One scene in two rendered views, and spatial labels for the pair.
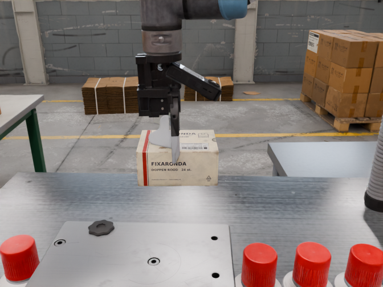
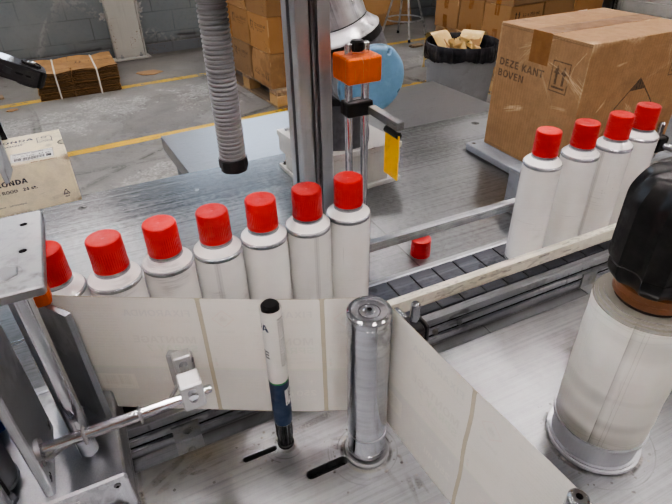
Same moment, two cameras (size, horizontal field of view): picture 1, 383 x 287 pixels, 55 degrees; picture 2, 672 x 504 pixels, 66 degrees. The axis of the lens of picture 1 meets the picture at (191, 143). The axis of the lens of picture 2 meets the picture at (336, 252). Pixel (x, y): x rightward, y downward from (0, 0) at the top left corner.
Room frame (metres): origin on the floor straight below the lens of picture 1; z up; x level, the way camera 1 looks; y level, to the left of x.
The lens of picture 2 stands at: (-0.18, -0.07, 1.35)
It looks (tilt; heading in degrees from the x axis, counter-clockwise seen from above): 34 degrees down; 333
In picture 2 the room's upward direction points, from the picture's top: 1 degrees counter-clockwise
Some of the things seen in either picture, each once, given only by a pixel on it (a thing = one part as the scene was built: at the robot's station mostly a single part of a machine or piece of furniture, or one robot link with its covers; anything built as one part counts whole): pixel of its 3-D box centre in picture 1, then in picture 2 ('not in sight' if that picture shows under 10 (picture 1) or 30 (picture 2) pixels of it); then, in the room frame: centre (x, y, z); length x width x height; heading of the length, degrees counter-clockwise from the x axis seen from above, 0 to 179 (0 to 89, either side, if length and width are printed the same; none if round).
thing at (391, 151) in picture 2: not in sight; (391, 153); (0.30, -0.39, 1.09); 0.03 x 0.01 x 0.06; 178
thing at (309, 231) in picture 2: not in sight; (310, 264); (0.28, -0.28, 0.98); 0.05 x 0.05 x 0.20
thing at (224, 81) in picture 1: (208, 88); (76, 75); (4.89, -0.23, 0.11); 0.65 x 0.54 x 0.22; 89
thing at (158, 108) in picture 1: (160, 84); not in sight; (0.71, 0.06, 1.15); 0.09 x 0.08 x 0.12; 92
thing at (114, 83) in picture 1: (113, 94); not in sight; (4.36, 0.95, 0.16); 0.65 x 0.54 x 0.32; 96
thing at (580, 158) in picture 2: not in sight; (570, 189); (0.27, -0.69, 0.98); 0.05 x 0.05 x 0.20
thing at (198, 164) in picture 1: (178, 156); (15, 174); (0.71, 0.03, 0.99); 0.16 x 0.12 x 0.07; 92
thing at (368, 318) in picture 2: not in sight; (367, 387); (0.10, -0.24, 0.97); 0.05 x 0.05 x 0.19
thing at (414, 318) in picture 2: not in sight; (413, 339); (0.20, -0.37, 0.89); 0.03 x 0.03 x 0.12; 88
